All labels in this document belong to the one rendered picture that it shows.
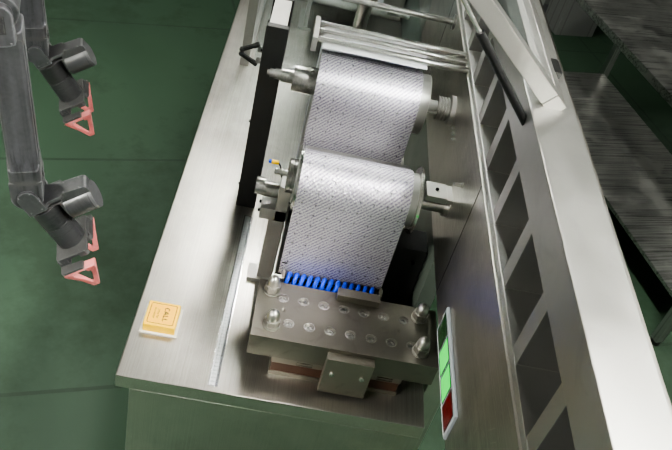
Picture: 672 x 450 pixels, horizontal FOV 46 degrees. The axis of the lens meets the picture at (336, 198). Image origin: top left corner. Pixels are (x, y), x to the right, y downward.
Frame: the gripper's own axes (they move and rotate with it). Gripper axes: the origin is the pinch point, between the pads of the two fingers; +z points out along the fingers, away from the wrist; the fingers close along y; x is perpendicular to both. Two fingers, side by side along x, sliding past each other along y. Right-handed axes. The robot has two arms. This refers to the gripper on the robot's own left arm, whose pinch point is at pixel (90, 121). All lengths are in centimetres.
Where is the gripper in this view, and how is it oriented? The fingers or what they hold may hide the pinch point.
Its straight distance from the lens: 210.5
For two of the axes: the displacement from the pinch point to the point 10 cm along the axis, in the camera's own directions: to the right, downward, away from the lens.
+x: -9.3, 3.7, 0.4
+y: -2.4, -6.7, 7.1
